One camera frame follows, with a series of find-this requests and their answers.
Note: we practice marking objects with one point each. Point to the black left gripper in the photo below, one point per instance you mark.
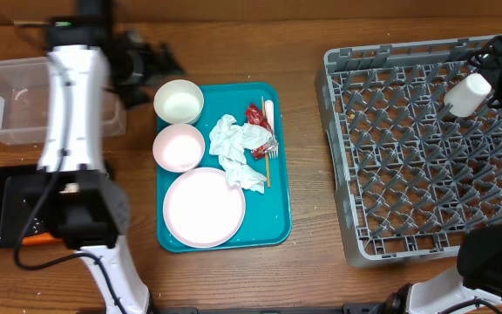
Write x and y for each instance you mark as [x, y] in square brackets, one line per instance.
[155, 71]

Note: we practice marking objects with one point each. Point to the white paper cup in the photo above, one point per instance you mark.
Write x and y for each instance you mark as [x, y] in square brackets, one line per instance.
[465, 97]

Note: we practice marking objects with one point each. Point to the grey dishwasher rack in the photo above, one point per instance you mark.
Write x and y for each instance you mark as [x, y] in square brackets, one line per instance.
[412, 180]

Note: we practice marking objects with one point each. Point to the wooden chopstick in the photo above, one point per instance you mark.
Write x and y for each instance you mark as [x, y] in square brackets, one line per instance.
[266, 157]

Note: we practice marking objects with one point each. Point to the pink plate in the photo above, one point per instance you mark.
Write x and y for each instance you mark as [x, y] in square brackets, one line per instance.
[201, 210]

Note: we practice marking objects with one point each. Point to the clear plastic bin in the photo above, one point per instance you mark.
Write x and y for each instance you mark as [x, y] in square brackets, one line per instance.
[24, 100]

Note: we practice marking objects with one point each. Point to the red snack wrapper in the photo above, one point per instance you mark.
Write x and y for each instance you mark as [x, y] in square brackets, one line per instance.
[259, 137]

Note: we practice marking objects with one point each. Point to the black food waste tray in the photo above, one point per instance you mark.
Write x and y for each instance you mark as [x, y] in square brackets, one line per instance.
[7, 205]

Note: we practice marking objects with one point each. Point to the white plastic fork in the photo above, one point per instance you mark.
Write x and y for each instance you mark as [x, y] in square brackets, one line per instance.
[269, 110]

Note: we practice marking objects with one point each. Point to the pink bowl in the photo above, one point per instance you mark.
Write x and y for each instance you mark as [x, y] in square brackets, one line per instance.
[178, 148]

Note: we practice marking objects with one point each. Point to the white napkin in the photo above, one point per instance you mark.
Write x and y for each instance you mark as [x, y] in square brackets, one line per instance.
[227, 143]

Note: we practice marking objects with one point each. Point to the teal serving tray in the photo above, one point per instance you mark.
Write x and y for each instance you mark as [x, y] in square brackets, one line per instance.
[268, 219]

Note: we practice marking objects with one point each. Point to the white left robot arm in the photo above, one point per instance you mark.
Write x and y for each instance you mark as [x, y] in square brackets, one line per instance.
[79, 48]

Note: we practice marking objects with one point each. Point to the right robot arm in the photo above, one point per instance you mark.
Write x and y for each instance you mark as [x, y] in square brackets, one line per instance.
[477, 278]

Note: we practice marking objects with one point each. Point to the cream white bowl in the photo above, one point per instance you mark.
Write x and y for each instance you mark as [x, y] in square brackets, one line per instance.
[179, 102]

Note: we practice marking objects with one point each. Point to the orange carrot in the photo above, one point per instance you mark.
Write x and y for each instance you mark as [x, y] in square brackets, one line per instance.
[39, 239]

